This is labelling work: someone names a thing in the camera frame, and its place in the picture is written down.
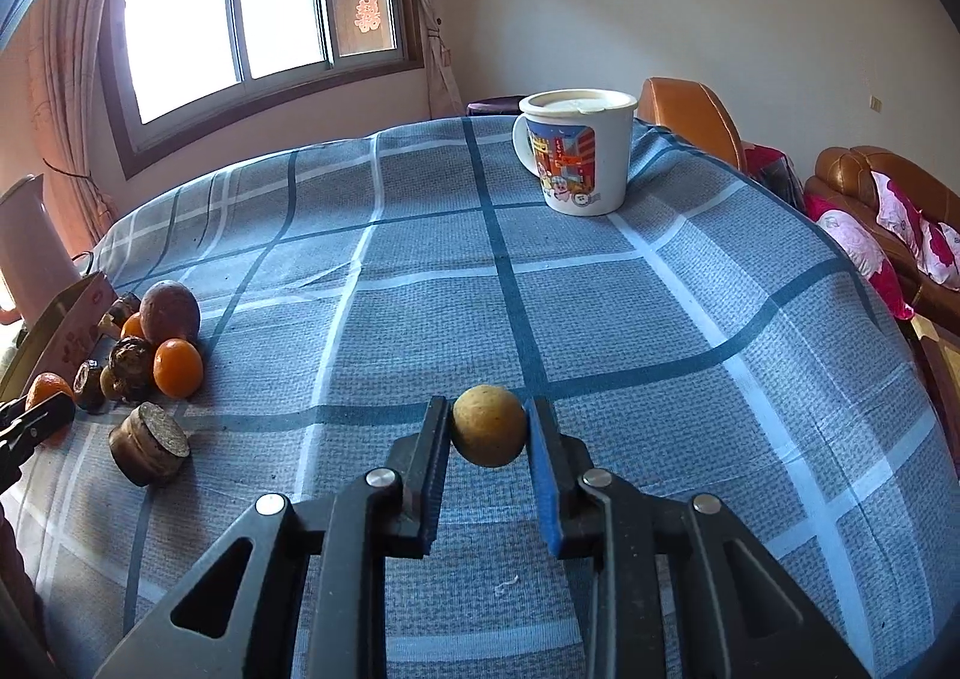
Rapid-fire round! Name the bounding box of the large orange mandarin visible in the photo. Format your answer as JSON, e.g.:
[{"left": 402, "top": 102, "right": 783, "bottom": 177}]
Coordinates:
[{"left": 25, "top": 372, "right": 75, "bottom": 448}]

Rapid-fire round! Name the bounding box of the purple beetroot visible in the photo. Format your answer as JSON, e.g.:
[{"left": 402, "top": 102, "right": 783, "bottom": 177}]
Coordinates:
[{"left": 140, "top": 280, "right": 200, "bottom": 346}]

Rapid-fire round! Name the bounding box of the small tan longan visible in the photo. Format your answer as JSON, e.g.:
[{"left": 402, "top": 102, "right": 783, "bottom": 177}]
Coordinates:
[{"left": 451, "top": 385, "right": 527, "bottom": 468}]

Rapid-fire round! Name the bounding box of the pink metal tin box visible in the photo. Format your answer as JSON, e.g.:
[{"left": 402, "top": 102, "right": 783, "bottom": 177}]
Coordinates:
[{"left": 2, "top": 271, "right": 117, "bottom": 403}]

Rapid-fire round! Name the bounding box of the pink electric kettle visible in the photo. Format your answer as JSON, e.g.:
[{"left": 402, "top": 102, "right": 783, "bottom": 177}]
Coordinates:
[{"left": 0, "top": 175, "right": 80, "bottom": 328}]

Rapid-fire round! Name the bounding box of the pink curtain left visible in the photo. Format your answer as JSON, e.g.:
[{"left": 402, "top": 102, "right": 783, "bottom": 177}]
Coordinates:
[{"left": 26, "top": 0, "right": 116, "bottom": 253}]

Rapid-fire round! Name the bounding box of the brown leather sofa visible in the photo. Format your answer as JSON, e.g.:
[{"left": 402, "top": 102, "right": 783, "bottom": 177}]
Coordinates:
[{"left": 805, "top": 146, "right": 958, "bottom": 333}]

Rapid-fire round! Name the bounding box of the pink floral cloth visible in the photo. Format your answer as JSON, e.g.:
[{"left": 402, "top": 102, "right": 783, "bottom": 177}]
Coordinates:
[{"left": 742, "top": 142, "right": 960, "bottom": 322}]

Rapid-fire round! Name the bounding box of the brown framed window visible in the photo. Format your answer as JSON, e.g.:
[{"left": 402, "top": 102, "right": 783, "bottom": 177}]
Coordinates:
[{"left": 101, "top": 0, "right": 421, "bottom": 178}]

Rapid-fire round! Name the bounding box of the white printed mug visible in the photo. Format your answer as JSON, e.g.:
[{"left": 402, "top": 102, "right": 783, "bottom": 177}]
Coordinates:
[{"left": 512, "top": 89, "right": 638, "bottom": 217}]

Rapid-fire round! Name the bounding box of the orange leather chair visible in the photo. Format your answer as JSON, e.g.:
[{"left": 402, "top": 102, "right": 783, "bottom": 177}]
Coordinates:
[{"left": 638, "top": 77, "right": 747, "bottom": 172}]

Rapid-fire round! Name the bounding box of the purple round stool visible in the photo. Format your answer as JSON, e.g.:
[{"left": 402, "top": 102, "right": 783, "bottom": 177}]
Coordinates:
[{"left": 467, "top": 95, "right": 523, "bottom": 116}]

